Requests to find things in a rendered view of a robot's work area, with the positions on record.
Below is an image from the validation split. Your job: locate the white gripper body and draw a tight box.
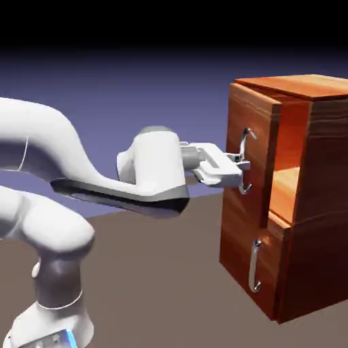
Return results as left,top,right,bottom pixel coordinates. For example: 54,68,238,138
192,142,244,189

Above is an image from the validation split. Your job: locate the curved silver door handle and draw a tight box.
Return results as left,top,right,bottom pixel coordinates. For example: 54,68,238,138
248,238,264,294
237,127,258,196

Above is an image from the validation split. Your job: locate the wooden cabinet door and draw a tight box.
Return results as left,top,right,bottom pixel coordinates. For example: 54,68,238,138
222,82,283,229
219,187,292,322

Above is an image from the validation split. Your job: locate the brown wooden cabinet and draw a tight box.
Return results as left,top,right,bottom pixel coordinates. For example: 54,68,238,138
234,73,348,324

